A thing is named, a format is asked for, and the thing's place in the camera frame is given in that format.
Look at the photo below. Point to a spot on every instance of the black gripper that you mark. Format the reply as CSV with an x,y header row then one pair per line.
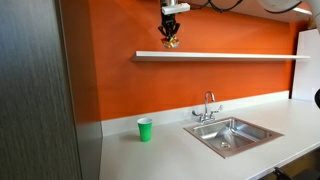
x,y
169,24

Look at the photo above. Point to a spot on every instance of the orange Cheetos snack packet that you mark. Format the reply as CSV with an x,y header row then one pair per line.
x,y
170,43

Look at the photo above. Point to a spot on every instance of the green plastic cup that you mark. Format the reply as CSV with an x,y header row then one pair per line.
x,y
144,131

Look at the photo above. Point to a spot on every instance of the stainless steel sink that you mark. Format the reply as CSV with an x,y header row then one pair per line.
x,y
233,136

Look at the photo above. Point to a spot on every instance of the round metal sink drain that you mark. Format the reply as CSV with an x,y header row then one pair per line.
x,y
225,145

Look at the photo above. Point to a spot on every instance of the white refrigerator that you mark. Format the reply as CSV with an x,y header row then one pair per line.
x,y
308,66

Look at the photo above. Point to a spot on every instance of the dark wood cabinet panel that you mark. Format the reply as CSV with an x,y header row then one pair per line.
x,y
33,100

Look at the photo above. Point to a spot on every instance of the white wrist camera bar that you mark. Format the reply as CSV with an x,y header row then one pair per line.
x,y
175,8

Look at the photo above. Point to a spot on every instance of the long white wall shelf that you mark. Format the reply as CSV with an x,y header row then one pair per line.
x,y
216,56

